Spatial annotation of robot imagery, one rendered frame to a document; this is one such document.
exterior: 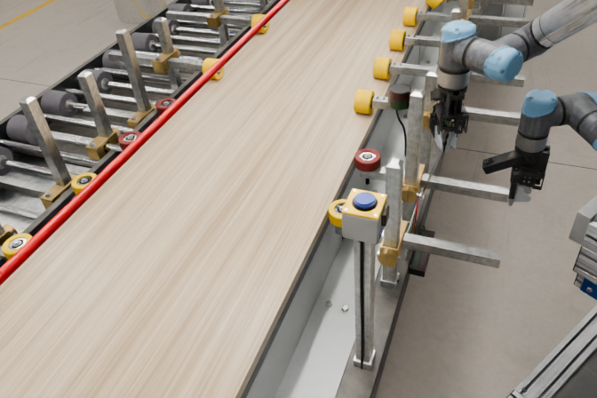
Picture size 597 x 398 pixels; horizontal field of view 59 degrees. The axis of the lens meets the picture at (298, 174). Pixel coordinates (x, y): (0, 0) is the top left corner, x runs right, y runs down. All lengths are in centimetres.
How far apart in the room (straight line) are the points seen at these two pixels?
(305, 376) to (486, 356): 100
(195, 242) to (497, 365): 133
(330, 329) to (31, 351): 75
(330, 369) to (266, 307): 31
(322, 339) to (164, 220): 55
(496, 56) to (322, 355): 87
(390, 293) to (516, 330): 97
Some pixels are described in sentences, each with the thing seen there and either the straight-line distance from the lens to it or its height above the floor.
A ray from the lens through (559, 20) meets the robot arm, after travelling 128.
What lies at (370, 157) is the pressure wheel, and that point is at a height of 90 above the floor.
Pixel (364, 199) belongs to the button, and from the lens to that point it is 98.
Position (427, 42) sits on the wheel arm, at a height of 95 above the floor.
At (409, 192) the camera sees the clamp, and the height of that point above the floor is 86.
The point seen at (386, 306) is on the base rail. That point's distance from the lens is 149.
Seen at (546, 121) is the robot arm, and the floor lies 113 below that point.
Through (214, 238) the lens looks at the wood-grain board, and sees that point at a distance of 142.
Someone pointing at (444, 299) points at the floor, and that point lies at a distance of 242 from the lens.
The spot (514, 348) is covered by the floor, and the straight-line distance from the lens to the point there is 234.
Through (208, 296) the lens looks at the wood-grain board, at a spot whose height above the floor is 90.
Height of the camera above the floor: 188
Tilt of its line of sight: 38 degrees down
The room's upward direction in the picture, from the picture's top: 6 degrees counter-clockwise
